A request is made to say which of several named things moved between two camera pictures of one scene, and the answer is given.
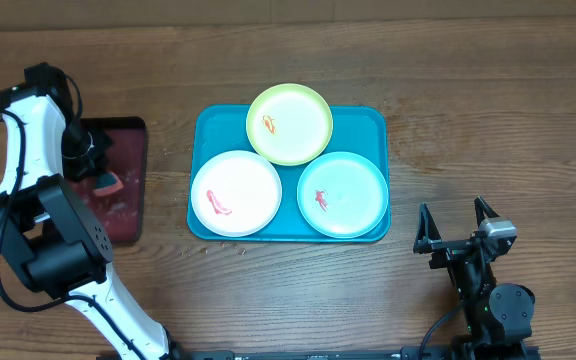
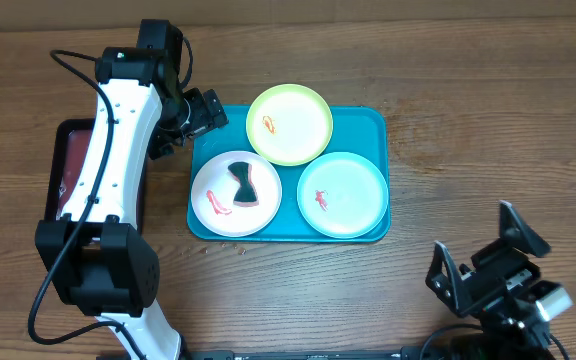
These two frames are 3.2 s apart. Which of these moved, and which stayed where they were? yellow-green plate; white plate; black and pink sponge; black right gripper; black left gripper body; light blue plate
Moved: black and pink sponge; black right gripper; black left gripper body
Stayed: light blue plate; yellow-green plate; white plate
